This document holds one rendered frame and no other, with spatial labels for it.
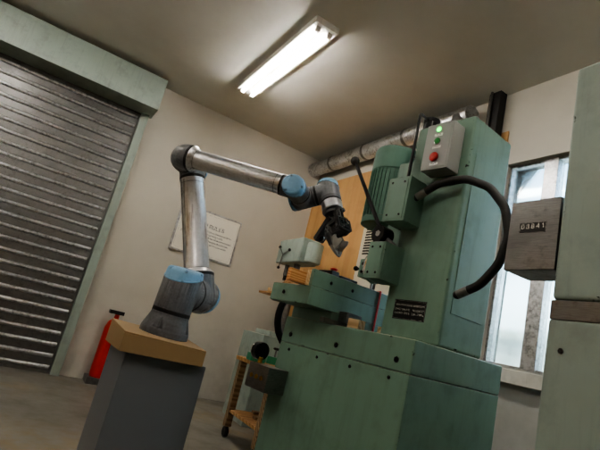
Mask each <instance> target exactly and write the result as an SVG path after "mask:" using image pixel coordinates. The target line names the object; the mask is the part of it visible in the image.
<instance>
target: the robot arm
mask: <svg viewBox="0 0 600 450"><path fill-rule="evenodd" d="M171 164H172V166H173V167H174V168H175V169H176V170H177V171H179V182H180V192H181V216H182V240H183V263H184V268H183V267H179V266H176V265H169V266H168V268H167V270H166V272H165V273H164V276H163V279H162V283H161V286H160V287H159V290H158V293H157V296H156V298H155V300H154V305H153V307H152V310H151V312H150V313H149V314H148V315H147V316H146V317H145V318H144V319H143V320H142V322H141V324H140V326H139V328H140V329H142V330H143V331H145V332H148V333H151V334H154V335H156V336H159V337H162V338H168V339H171V340H176V341H180V342H187V341H188V321H189V318H190V315H191V313H196V314H202V313H209V312H211V311H212V310H213V309H214V308H215V307H216V306H217V305H218V303H219V302H220V298H221V293H220V290H219V288H218V287H217V285H216V284H215V283H214V272H213V271H212V270H211V269H210V268H209V253H208V237H207V219H206V202H205V186H204V183H205V177H207V174H208V173H209V174H212V175H215V176H218V177H222V178H224V179H230V180H233V181H236V182H239V183H242V184H246V185H248V186H251V187H255V188H259V189H263V190H266V191H269V192H272V193H275V194H278V195H280V196H284V197H287V199H288V202H289V205H290V207H291V209H292V210H293V211H295V212H296V211H301V210H304V209H308V208H311V207H314V206H318V205H321V210H322V214H323V216H325V217H326V219H325V220H324V222H323V223H322V224H321V226H320V228H319V229H318V231H317V232H316V234H315V235H314V237H313V239H314V240H315V241H318V242H320V243H322V244H323V243H324V241H325V240H327V242H328V244H329V246H330V248H331V250H332V251H333V253H334V254H335V255H336V256H337V257H340V256H341V254H342V252H343V250H344V249H345V248H346V247H347V246H348V241H344V239H343V238H342V237H343V236H347V235H348V234H349V233H350V232H352V227H351V222H350V221H349V220H348V219H347V218H346V217H344V214H343V212H345V211H346V210H345V208H343V205H342V200H341V195H340V191H339V185H338V182H337V181H336V180H335V179H333V178H323V179H320V180H319V181H318V183H317V185H315V186H311V187H307V186H306V184H305V181H304V179H303V178H301V177H300V176H299V175H296V174H290V175H287V174H281V173H278V172H275V171H269V170H266V169H263V168H260V167H256V166H253V165H250V164H246V163H243V162H238V161H234V160H231V159H228V158H225V157H221V156H218V155H215V154H209V153H206V152H203V151H201V150H200V148H199V147H198V146H194V145H189V144H184V145H180V146H177V147H175V148H174V149H173V151H172V152H171Z"/></svg>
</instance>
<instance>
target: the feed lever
mask: <svg viewBox="0 0 600 450"><path fill-rule="evenodd" d="M359 162H360V160H359V158H358V157H357V156H354V157H352V159H351V164H352V165H354V166H355V168H356V170H357V173H358V176H359V178H360V181H361V183H362V187H363V190H364V193H365V195H366V197H367V200H368V203H369V205H370V208H371V212H372V214H373V217H374V220H375V222H376V224H377V226H376V227H375V228H374V229H373V231H372V233H371V238H372V240H373V241H374V242H379V241H387V242H389V243H391V244H393V245H395V246H396V244H395V243H394V242H393V239H394V232H393V230H392V229H389V228H387V227H385V226H383V225H381V224H380V222H379V217H378V215H377V213H376V210H375V208H374V205H373V202H372V201H371V196H370V194H369V191H368V188H367V187H366V184H365V181H364V179H363V175H362V173H361V170H360V167H359V165H358V164H359Z"/></svg>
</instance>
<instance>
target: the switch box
mask: <svg viewBox="0 0 600 450"><path fill-rule="evenodd" d="M438 127H442V131H441V132H437V128H438ZM442 132H443V135H441V136H437V137H435V134H438V133H442ZM464 132H465V127H464V126H462V125H461V124H460V123H459V122H457V121H448V122H444V123H440V124H437V125H433V126H429V129H428V134H427V139H426V144H425V148H424V153H423V157H422V163H421V172H422V173H424V174H425V175H427V176H429V177H430V178H437V177H444V176H450V175H455V174H457V173H458V169H459V163H460V158H461V153H462V148H463V138H464ZM436 138H441V141H440V143H439V144H438V145H441V146H440V147H438V148H434V149H432V147H433V146H438V145H435V144H434V140H435V139H436ZM433 152H437V154H438V157H437V159H436V160H435V161H433V162H432V161H431V160H430V159H429V156H430V154H431V153H433ZM435 162H437V164H436V165H430V166H429V164H430V163H435Z"/></svg>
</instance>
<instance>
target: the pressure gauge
mask: <svg viewBox="0 0 600 450"><path fill-rule="evenodd" d="M269 352H270V348H269V346H268V345H267V344H266V343H264V342H262V341H256V342H255V343H253V345H252V347H251V355H252V356H253V358H254V359H258V363H262V362H263V360H264V359H265V358H266V357H267V356H268V354H269Z"/></svg>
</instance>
